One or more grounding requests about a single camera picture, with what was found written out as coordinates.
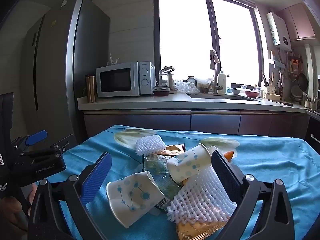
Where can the metal kitchen faucet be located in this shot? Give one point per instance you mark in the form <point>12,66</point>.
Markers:
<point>214,80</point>

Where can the copper travel tumbler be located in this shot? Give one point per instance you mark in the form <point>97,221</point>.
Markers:
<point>91,90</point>

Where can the dotted white paper cup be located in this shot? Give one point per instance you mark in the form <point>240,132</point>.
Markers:
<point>132,195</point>
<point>187,162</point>

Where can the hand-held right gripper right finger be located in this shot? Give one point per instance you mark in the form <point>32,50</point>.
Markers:
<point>225,177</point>

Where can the white microwave oven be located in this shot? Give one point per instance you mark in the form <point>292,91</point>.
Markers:
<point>115,80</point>

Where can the small white foam fruit net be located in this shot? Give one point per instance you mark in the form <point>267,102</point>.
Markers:
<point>150,143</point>

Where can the glass kettle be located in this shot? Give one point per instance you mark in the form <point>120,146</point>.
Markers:
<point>166,78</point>

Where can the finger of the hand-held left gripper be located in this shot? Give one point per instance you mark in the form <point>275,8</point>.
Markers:
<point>37,136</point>
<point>62,143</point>

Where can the person's left hand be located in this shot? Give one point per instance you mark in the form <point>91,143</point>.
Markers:
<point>10,206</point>

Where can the large white foam fruit net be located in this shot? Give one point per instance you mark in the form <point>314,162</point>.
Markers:
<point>200,195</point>

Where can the grey refrigerator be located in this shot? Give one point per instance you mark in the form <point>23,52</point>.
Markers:
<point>57,67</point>

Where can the green clear plastic packet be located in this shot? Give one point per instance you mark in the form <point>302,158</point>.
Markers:
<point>156,163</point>

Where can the white soap bottle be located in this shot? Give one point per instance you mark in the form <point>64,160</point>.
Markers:
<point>221,82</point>

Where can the hanging black frying pan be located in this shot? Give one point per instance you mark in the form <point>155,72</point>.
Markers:
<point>302,80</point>

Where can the blue floral tablecloth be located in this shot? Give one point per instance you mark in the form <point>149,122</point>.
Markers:
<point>262,160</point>

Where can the dark framed window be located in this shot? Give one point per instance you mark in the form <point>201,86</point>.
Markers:
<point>185,30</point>

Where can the pink wall cabinet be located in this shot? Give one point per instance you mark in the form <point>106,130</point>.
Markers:
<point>298,21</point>

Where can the white water heater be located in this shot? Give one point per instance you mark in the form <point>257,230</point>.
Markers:
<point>278,30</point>

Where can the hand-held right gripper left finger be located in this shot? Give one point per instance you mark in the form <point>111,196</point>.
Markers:
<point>96,177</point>

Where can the long orange peel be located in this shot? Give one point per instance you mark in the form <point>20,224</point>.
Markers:
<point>228,155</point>

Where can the small white figurine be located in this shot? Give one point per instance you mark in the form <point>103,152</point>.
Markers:
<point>113,60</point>

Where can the kitchen sink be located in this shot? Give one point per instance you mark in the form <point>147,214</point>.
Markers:
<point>220,97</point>

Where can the kitchen counter with cabinets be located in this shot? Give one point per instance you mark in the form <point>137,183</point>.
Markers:
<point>212,122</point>

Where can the dark red lidded bowl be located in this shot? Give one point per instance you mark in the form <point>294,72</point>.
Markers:
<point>161,91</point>

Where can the gold snack wrapper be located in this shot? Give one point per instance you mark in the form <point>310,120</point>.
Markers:
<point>195,230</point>
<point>175,148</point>

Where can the clear plastic bag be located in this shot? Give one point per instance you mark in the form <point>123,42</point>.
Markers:
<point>186,87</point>

